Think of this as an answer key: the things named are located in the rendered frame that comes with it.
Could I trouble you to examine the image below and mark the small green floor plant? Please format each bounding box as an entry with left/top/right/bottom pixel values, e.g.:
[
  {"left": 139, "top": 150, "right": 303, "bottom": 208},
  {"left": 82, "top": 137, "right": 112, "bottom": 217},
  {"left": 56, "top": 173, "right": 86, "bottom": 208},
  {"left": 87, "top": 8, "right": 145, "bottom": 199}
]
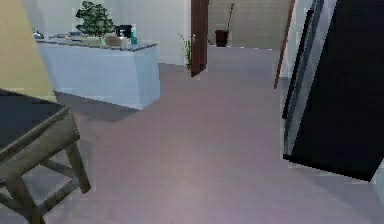
[{"left": 178, "top": 33, "right": 193, "bottom": 70}]

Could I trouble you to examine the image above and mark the dark red room door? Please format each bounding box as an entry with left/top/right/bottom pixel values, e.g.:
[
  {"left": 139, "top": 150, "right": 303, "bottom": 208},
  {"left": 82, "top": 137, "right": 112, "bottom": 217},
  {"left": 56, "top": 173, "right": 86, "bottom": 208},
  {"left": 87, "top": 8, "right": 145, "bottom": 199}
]
[{"left": 190, "top": 0, "right": 210, "bottom": 78}]

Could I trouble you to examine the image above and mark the dark red plant pot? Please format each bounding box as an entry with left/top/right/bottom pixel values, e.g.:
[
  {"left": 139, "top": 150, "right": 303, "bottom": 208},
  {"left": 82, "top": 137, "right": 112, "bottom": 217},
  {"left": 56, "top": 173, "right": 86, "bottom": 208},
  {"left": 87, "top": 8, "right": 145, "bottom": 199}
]
[{"left": 214, "top": 3, "right": 235, "bottom": 48}]

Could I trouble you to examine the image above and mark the pale blue kitchen counter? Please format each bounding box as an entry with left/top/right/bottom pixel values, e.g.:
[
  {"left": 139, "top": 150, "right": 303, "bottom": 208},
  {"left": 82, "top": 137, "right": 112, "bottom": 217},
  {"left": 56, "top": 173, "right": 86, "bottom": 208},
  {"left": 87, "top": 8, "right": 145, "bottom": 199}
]
[{"left": 35, "top": 37, "right": 161, "bottom": 111}]

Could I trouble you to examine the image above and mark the black coffee machine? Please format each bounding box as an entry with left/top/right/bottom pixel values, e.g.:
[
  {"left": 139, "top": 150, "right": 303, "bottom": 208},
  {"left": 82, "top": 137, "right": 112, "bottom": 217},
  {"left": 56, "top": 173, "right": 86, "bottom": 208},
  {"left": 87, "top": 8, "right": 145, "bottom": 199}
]
[{"left": 115, "top": 24, "right": 133, "bottom": 39}]

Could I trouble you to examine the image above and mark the beige bowl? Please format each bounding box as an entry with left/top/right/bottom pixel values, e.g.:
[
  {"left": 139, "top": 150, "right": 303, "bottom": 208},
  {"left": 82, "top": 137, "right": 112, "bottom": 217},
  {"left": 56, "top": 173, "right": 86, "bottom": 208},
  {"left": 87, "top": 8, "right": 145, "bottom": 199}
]
[{"left": 104, "top": 35, "right": 123, "bottom": 48}]

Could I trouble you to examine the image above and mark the green house plant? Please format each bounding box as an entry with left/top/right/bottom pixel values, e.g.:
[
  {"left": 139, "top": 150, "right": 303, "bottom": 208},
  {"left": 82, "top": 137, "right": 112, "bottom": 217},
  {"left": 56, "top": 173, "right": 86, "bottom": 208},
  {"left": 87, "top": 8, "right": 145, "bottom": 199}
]
[{"left": 75, "top": 0, "right": 116, "bottom": 38}]

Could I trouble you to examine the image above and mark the black fridge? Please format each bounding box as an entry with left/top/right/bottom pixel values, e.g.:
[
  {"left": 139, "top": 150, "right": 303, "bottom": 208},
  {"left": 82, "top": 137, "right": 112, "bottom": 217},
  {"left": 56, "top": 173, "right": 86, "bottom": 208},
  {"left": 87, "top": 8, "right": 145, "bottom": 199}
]
[{"left": 282, "top": 0, "right": 384, "bottom": 183}]

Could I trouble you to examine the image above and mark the wooden table with dark top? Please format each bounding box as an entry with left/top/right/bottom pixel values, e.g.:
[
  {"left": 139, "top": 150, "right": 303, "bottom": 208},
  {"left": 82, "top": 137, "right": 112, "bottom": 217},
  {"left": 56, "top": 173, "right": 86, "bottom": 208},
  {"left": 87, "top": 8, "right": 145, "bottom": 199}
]
[{"left": 0, "top": 88, "right": 92, "bottom": 224}]

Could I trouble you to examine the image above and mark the black fridge handle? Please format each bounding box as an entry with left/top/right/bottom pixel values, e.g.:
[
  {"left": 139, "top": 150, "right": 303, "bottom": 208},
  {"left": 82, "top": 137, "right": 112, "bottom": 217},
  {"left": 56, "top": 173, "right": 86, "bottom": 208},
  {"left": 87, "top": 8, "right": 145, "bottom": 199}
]
[{"left": 281, "top": 8, "right": 315, "bottom": 120}]

